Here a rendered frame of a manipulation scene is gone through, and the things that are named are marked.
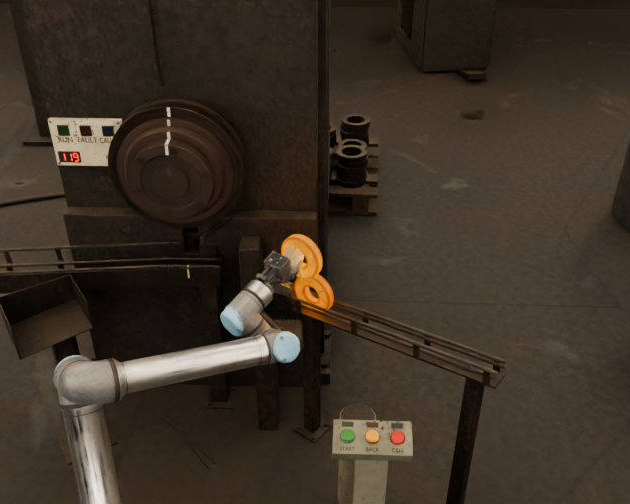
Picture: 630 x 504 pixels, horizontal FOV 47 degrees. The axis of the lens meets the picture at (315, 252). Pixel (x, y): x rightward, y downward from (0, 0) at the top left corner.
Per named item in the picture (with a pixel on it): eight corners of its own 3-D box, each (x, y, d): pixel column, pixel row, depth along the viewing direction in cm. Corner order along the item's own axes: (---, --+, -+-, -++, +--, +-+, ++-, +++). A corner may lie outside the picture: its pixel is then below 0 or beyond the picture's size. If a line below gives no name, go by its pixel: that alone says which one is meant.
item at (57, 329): (40, 437, 295) (-4, 297, 254) (103, 411, 307) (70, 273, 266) (54, 471, 281) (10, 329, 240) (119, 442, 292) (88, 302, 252)
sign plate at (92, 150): (59, 162, 266) (49, 117, 256) (129, 164, 265) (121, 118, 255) (57, 165, 264) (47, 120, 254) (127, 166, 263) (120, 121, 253)
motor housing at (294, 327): (254, 409, 307) (247, 311, 277) (306, 410, 307) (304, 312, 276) (250, 432, 297) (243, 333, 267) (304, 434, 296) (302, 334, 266)
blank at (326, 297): (313, 312, 267) (308, 317, 264) (293, 276, 265) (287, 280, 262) (341, 304, 255) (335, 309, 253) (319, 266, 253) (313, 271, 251)
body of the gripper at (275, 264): (291, 257, 230) (268, 282, 225) (296, 274, 237) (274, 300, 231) (273, 249, 234) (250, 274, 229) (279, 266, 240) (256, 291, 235)
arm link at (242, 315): (232, 338, 228) (212, 315, 225) (256, 311, 234) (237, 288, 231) (246, 338, 220) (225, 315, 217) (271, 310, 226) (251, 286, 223)
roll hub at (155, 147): (138, 210, 254) (127, 138, 238) (217, 212, 253) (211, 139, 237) (134, 219, 249) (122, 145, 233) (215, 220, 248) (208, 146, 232)
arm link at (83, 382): (63, 371, 182) (301, 325, 213) (56, 364, 193) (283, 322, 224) (69, 416, 183) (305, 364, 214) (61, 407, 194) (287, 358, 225)
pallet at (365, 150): (181, 208, 446) (173, 143, 421) (207, 150, 513) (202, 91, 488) (376, 215, 438) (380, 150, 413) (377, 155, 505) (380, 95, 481)
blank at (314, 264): (284, 228, 244) (278, 233, 242) (321, 240, 235) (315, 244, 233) (289, 267, 252) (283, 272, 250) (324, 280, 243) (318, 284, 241)
